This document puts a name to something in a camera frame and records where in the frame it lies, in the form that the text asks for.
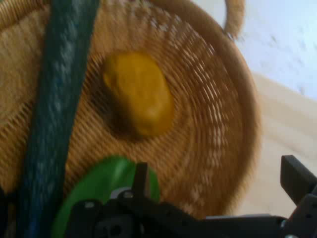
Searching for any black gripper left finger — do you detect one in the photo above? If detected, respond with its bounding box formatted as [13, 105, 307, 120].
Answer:
[64, 162, 206, 238]

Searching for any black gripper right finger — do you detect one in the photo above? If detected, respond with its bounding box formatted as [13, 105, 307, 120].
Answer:
[280, 155, 317, 238]

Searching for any green plastic fruit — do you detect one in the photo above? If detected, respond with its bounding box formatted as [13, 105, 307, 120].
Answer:
[51, 155, 161, 238]

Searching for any beige cloth mat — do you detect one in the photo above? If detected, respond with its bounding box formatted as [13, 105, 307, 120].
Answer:
[229, 73, 317, 217]

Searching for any yellow mango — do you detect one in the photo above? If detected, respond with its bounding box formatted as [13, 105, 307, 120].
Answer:
[103, 51, 175, 137]

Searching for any woven wicker basket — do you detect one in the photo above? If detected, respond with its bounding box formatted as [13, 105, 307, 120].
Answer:
[0, 0, 261, 238]

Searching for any dark green wrapped basket handle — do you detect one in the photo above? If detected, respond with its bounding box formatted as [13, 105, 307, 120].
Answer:
[15, 0, 100, 238]

